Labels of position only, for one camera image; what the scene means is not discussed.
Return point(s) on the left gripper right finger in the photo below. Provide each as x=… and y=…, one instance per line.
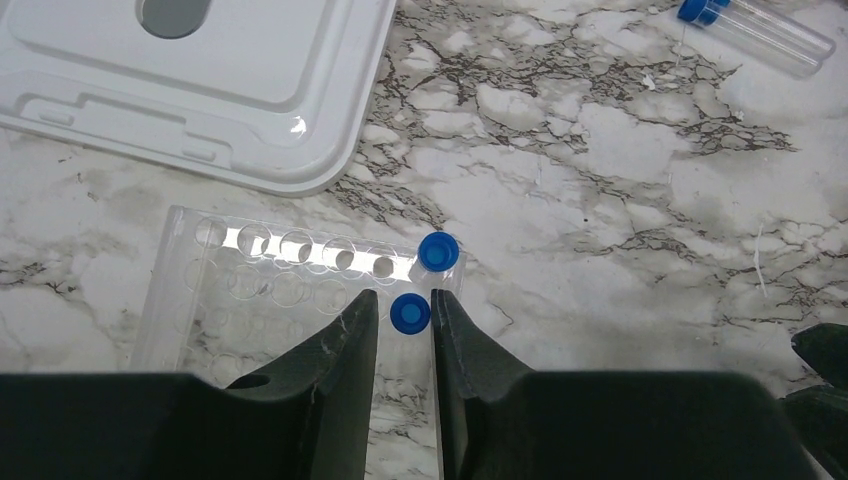
x=498, y=418

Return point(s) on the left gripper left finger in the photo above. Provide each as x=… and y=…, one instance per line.
x=304, y=415

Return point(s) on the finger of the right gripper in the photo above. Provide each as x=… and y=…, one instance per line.
x=819, y=413

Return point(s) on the blue-capped test tube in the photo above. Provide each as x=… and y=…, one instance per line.
x=437, y=254
x=410, y=313
x=762, y=33

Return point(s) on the clear acrylic test tube rack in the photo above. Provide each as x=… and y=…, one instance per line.
x=230, y=294

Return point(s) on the white plastic bin lid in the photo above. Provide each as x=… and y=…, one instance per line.
x=270, y=95

